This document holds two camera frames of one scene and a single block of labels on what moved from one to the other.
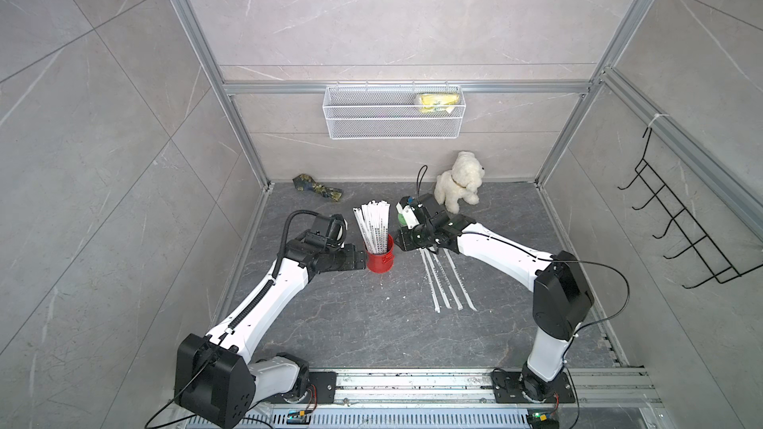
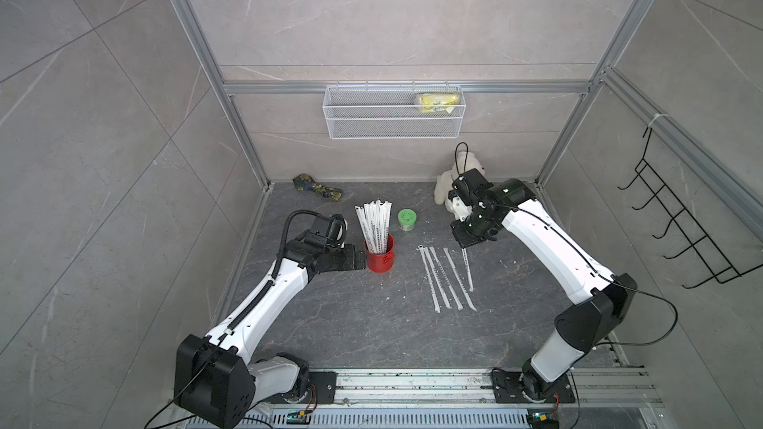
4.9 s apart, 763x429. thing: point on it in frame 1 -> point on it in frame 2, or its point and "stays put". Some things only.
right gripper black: (403, 235) -> (460, 238)
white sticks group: (458, 279) stays put
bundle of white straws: (373, 220) stays put
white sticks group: (447, 281) stays put
